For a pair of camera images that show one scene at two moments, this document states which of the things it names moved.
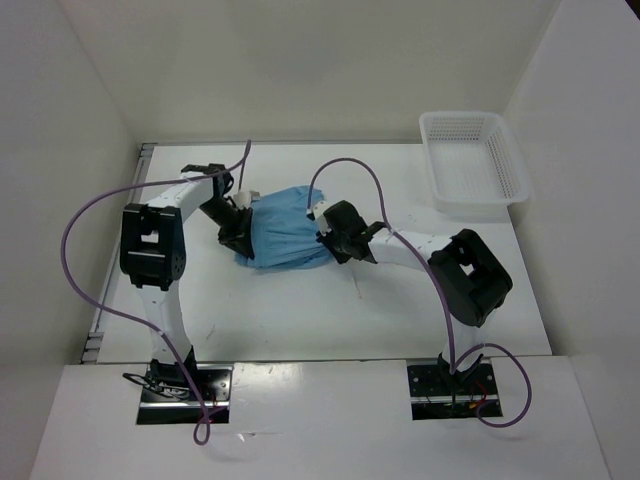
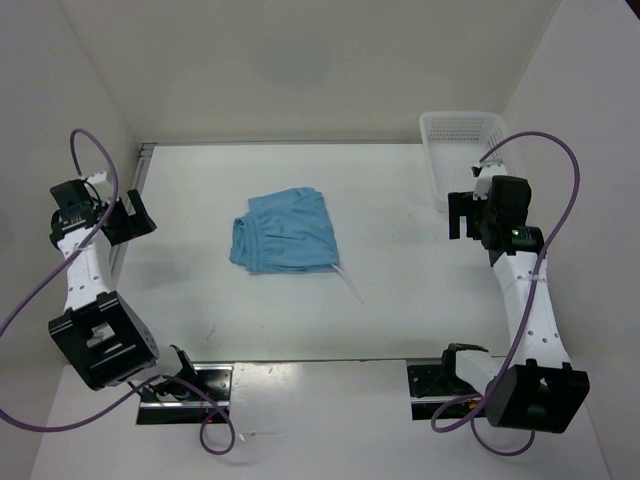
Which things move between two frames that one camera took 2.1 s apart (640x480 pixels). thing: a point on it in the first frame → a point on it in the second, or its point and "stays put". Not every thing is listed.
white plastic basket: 475,166 stays put
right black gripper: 341,256 → 462,204
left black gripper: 238,237 → 134,225
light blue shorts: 285,230 stays put
